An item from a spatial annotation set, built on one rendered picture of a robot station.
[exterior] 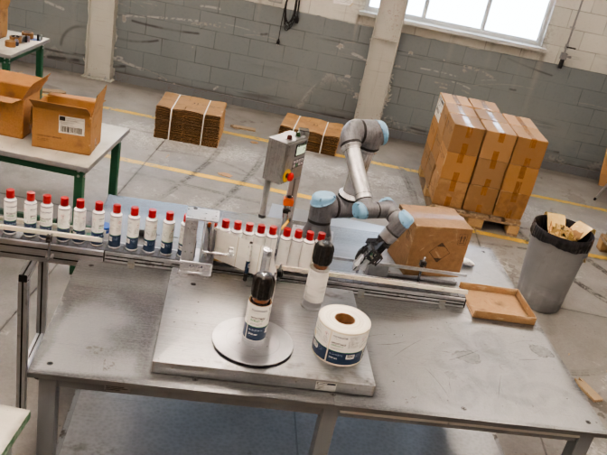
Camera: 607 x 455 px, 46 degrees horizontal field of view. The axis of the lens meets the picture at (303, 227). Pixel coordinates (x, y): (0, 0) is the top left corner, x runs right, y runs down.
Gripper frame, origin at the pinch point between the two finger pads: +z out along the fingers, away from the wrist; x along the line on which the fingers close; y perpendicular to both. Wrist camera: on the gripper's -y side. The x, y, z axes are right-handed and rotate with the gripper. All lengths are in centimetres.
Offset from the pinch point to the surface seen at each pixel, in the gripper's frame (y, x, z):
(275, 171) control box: 0, -58, -13
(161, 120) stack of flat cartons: -393, -70, 129
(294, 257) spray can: 3.0, -25.7, 12.0
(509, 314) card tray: 13, 66, -31
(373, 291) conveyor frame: 6.0, 12.2, 1.7
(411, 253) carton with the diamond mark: -15.1, 23.3, -17.8
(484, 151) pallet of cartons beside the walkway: -287, 147, -59
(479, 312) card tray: 14, 54, -23
